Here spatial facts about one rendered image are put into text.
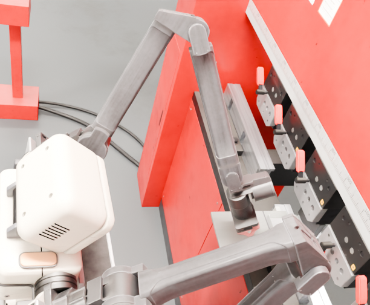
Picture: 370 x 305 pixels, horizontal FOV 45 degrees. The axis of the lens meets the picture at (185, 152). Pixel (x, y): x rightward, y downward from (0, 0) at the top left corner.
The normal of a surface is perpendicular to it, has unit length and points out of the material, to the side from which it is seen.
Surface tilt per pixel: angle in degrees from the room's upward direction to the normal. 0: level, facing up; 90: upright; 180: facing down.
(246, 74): 90
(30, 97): 0
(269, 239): 32
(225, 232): 0
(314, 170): 90
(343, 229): 90
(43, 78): 0
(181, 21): 67
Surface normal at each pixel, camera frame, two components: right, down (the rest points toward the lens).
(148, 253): 0.23, -0.68
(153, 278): -0.31, -0.75
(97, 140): 0.03, 0.37
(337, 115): -0.96, -0.03
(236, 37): 0.18, 0.73
